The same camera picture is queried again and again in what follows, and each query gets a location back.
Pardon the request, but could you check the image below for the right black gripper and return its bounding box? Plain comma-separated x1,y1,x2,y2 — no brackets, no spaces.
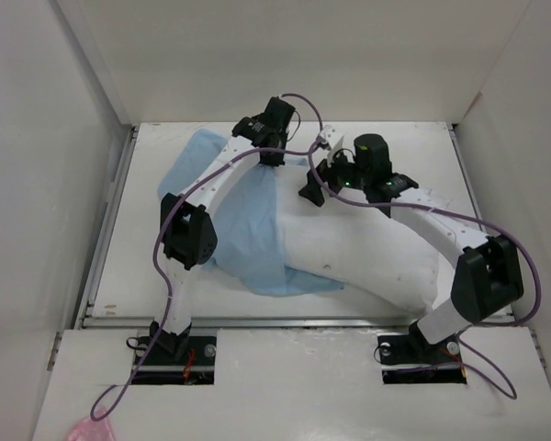
298,144,370,208

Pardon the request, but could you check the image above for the light blue pillowcase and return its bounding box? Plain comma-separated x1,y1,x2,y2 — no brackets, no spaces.
157,129,343,297

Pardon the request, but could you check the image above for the white pillow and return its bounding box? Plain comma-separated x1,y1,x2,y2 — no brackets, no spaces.
252,164,438,315

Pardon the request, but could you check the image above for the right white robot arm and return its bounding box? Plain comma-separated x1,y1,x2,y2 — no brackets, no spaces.
298,126,524,366

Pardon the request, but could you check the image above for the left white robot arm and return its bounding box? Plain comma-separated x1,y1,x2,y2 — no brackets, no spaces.
150,96,296,365

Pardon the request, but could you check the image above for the pink cloth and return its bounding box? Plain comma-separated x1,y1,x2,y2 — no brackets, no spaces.
65,407,116,441

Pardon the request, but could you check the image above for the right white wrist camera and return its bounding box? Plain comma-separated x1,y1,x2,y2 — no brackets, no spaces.
316,125,344,166

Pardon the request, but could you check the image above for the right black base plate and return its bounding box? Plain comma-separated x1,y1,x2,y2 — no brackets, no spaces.
374,334,467,385

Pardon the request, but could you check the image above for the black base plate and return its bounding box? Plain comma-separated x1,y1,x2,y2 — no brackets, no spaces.
130,335,217,386
374,334,467,385

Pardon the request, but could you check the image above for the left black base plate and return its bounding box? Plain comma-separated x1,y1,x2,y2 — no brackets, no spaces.
130,335,217,386

